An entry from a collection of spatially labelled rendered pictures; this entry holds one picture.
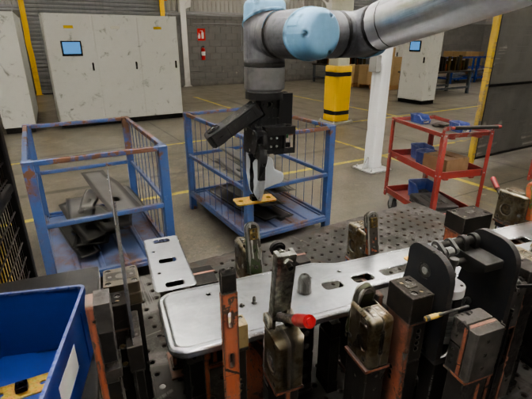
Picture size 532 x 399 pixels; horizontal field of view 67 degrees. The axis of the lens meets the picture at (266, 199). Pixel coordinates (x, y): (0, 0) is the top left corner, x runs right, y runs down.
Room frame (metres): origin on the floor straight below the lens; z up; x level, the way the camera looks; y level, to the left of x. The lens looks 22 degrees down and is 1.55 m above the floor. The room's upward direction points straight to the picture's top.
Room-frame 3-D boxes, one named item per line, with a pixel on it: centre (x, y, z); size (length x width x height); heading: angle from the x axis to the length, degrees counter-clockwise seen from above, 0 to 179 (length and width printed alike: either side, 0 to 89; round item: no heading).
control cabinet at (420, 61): (11.05, -4.01, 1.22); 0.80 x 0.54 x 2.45; 31
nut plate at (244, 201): (0.76, 0.02, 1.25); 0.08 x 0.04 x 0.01; 112
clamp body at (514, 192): (1.32, -0.89, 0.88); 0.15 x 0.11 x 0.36; 21
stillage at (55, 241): (2.78, 1.26, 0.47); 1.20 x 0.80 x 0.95; 29
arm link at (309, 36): (0.70, -0.07, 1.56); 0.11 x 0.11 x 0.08; 34
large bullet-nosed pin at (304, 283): (0.81, -0.09, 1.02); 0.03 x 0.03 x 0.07
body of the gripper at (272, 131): (0.77, 0.00, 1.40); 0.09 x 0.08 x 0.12; 112
